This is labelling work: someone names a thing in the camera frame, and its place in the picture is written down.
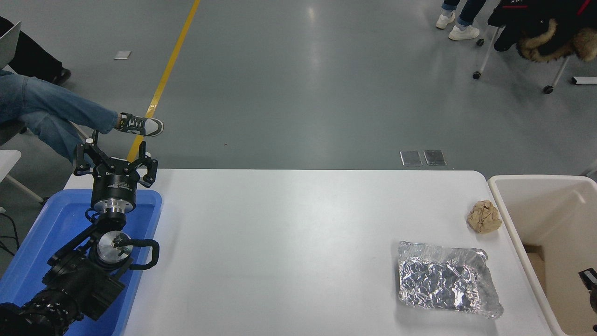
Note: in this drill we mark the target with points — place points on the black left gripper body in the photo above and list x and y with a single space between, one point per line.
114 184

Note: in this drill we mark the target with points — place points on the silver foil plate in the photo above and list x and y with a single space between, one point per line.
438 280

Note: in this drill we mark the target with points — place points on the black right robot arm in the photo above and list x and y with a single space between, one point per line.
590 282

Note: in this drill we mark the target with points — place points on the small grey floor plate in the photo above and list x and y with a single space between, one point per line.
122 55

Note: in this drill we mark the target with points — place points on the silver floor plate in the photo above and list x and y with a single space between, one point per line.
411 158
434 157

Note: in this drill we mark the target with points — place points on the person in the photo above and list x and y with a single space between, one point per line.
37 102
461 31
32 56

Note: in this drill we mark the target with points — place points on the white side table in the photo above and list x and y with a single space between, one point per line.
7 161

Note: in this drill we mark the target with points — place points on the blue plastic tray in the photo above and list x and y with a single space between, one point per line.
46 224

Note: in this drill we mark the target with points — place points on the crumpled tan paper ball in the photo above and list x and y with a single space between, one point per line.
484 217

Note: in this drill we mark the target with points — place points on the wheeled metal chair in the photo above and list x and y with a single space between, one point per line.
487 51

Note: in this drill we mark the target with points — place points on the large pale plastic bin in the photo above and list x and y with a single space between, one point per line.
536 205

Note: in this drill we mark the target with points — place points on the black coat with fur trim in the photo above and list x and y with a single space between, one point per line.
536 18

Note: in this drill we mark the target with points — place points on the brown cardboard box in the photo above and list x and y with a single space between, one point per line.
559 289

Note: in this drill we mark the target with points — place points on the white bar on floor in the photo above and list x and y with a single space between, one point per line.
584 80

